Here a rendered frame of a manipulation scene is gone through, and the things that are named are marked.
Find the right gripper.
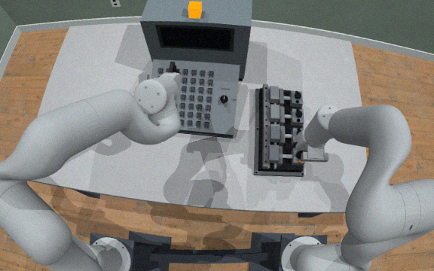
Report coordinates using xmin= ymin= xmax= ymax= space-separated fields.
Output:
xmin=293 ymin=129 xmax=307 ymax=154

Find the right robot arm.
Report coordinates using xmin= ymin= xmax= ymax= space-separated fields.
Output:
xmin=281 ymin=104 xmax=434 ymax=271

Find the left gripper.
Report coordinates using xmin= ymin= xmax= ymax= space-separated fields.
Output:
xmin=160 ymin=62 xmax=181 ymax=105

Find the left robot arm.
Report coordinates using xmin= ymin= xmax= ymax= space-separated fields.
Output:
xmin=0 ymin=74 xmax=181 ymax=271

